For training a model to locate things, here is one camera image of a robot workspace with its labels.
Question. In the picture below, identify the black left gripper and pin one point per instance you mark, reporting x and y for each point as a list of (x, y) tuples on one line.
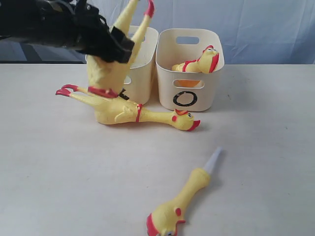
[(95, 38)]

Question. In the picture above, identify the whole rubber chicken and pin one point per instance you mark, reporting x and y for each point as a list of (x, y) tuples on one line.
[(110, 108), (206, 63)]

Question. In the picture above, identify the whole rubber chicken front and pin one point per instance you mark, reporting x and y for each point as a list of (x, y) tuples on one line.
[(206, 63)]

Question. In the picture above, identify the rubber chicken head with tube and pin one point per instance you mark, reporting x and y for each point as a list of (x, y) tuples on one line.
[(165, 218)]

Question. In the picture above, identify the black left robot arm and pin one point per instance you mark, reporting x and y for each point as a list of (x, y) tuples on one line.
[(70, 24)]

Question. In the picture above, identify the cream bin marked X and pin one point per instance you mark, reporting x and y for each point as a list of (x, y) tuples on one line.
[(138, 82)]

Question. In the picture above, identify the cream bin marked O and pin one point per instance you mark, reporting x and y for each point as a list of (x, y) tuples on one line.
[(184, 89)]

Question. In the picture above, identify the grey backdrop curtain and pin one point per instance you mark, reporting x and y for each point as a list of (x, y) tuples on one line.
[(251, 31)]

